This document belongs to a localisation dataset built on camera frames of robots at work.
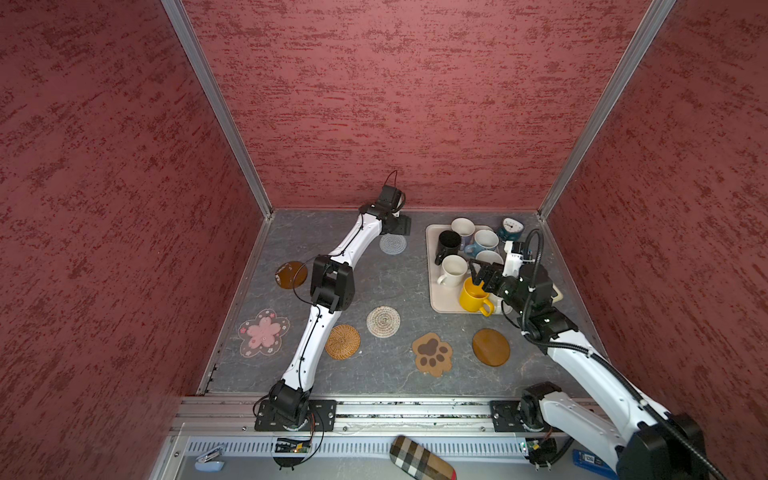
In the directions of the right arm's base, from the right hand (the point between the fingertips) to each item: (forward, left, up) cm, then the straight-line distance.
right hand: (475, 268), depth 81 cm
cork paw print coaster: (-17, +12, -19) cm, 28 cm away
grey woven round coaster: (+24, +23, -18) cm, 38 cm away
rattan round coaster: (-12, +39, -20) cm, 45 cm away
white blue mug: (+20, -10, -13) cm, 26 cm away
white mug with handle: (+10, +2, -14) cm, 17 cm away
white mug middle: (+12, -10, -11) cm, 19 cm away
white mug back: (+26, -4, -13) cm, 29 cm away
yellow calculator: (0, -31, -18) cm, 36 cm away
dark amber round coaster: (+11, +58, -17) cm, 62 cm away
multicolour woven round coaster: (-7, +26, -18) cm, 33 cm away
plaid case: (-41, +19, -16) cm, 48 cm away
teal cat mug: (+29, -24, -17) cm, 41 cm away
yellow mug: (-3, -2, -12) cm, 13 cm away
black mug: (+18, +3, -11) cm, 21 cm away
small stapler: (-40, +67, -17) cm, 80 cm away
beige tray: (0, +6, -18) cm, 19 cm away
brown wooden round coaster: (-15, -5, -19) cm, 25 cm away
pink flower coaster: (-9, +63, -18) cm, 66 cm away
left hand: (+25, +20, -11) cm, 34 cm away
